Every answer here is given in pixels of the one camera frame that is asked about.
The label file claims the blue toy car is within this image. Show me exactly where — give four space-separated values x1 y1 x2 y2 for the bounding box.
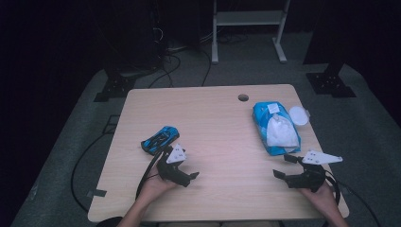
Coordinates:
140 126 181 156

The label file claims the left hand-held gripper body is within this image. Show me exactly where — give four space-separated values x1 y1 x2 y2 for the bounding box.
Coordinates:
156 144 190 182

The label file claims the blue wet wipes pack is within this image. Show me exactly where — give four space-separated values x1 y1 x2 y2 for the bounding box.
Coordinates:
252 101 302 157

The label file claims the dark round seat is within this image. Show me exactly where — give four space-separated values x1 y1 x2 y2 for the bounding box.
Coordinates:
96 216 125 227

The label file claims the person's right hand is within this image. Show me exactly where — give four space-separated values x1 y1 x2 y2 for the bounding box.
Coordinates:
299 183 340 218

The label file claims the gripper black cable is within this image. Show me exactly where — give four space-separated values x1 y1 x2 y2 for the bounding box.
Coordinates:
324 169 382 227
135 150 166 201

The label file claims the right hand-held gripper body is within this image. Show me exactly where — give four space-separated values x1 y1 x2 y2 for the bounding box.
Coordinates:
285 150 343 193

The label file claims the black floor cable loop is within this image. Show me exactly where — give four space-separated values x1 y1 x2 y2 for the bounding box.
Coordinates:
148 53 183 89

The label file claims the white round plastic lid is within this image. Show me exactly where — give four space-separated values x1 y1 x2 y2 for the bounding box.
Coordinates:
288 106 310 127

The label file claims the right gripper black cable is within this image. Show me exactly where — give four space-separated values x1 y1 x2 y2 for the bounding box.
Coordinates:
324 169 382 227

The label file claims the white metal stand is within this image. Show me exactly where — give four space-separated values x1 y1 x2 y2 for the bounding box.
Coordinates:
211 0 291 65

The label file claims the long black floor cable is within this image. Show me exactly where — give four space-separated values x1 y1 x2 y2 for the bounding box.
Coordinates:
70 131 117 214

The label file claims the person's left hand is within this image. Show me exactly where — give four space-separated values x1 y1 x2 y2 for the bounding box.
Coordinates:
137 166 178 206

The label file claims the white wet wipe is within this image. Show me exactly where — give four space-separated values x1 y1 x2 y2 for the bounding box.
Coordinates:
266 113 300 148

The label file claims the black wire frame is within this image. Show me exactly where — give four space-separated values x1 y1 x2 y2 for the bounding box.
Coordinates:
102 114 121 135

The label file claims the black stand base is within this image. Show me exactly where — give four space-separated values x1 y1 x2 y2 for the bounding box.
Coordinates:
305 61 357 98
93 74 137 103

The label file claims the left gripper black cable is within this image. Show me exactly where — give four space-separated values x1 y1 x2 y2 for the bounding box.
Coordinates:
135 150 166 201

